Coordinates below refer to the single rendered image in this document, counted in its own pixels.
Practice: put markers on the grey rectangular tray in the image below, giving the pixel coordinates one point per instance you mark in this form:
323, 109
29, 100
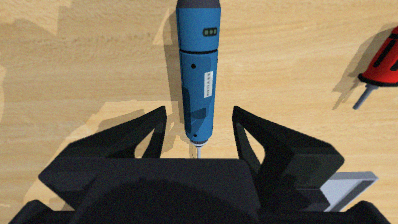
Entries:
344, 187

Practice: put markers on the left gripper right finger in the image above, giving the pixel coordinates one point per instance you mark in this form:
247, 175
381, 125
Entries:
292, 159

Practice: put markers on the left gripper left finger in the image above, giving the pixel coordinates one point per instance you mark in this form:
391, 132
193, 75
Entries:
121, 141

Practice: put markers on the blue electric screwdriver barrel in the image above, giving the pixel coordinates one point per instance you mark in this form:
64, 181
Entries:
198, 28

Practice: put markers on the red screwdriver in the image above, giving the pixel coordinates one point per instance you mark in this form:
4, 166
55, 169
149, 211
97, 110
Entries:
383, 69

